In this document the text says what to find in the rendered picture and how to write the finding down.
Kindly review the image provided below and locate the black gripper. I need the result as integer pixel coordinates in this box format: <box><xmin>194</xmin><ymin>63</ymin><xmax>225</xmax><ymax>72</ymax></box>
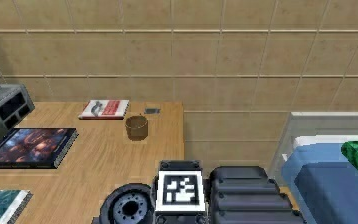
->
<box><xmin>91</xmin><ymin>183</ymin><xmax>157</xmax><ymax>224</ymax></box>

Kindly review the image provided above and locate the brown mug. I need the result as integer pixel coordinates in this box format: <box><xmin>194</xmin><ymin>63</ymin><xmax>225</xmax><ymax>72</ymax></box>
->
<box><xmin>125</xmin><ymin>114</ymin><xmax>149</xmax><ymax>141</ymax></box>

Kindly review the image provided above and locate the wooden desk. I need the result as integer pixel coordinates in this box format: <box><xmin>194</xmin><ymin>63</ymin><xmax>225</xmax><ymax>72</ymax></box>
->
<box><xmin>0</xmin><ymin>101</ymin><xmax>185</xmax><ymax>224</ymax></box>

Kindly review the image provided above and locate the red and white book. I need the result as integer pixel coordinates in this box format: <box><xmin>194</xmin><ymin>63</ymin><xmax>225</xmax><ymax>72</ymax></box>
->
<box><xmin>78</xmin><ymin>99</ymin><xmax>130</xmax><ymax>121</ymax></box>

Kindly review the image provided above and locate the dark book with orange cover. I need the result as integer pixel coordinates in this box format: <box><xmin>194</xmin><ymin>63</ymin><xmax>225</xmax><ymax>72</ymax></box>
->
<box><xmin>0</xmin><ymin>127</ymin><xmax>79</xmax><ymax>170</ymax></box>

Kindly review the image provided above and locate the teal book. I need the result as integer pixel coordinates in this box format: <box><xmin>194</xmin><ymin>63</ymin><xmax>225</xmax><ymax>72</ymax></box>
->
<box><xmin>0</xmin><ymin>189</ymin><xmax>34</xmax><ymax>224</ymax></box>

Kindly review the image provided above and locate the grey box with openings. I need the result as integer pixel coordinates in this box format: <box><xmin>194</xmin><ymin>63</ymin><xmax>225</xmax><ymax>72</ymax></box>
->
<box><xmin>0</xmin><ymin>63</ymin><xmax>36</xmax><ymax>148</ymax></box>

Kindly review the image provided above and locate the bed with blue cover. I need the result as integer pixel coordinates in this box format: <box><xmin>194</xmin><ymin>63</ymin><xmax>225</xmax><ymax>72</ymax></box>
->
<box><xmin>268</xmin><ymin>111</ymin><xmax>358</xmax><ymax>224</ymax></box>

